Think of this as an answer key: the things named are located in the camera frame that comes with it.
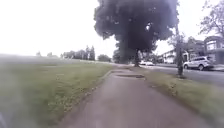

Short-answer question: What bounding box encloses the grey asphalt road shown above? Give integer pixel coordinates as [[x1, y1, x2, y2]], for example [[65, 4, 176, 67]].
[[141, 64, 224, 87]]

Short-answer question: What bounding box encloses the dark building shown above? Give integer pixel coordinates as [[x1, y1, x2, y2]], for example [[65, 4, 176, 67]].
[[182, 35, 224, 66]]

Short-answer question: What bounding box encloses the row of distant trees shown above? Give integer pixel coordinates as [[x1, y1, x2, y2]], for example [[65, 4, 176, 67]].
[[35, 45, 112, 63]]

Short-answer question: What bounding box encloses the white car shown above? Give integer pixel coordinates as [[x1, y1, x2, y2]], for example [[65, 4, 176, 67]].
[[139, 59, 155, 67], [182, 55, 215, 72]]

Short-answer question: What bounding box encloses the wide grass field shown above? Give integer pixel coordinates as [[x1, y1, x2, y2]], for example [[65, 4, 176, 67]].
[[0, 54, 116, 128]]

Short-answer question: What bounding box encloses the large dark tree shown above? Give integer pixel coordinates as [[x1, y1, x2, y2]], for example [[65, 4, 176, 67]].
[[93, 0, 180, 68]]

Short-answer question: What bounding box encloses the bare branched tree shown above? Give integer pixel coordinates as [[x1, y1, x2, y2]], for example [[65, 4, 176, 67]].
[[199, 0, 224, 39]]

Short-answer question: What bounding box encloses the small slim tree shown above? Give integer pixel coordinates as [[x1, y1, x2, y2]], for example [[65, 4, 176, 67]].
[[174, 31, 185, 78]]

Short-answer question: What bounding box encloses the grey concrete sidewalk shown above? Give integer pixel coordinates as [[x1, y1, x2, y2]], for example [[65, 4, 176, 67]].
[[54, 65, 214, 128]]

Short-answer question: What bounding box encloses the pale building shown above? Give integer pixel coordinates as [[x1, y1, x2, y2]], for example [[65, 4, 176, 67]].
[[157, 49, 178, 65]]

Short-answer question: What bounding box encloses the grass verge strip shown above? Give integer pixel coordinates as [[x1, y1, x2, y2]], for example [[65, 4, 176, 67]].
[[128, 65, 224, 126]]

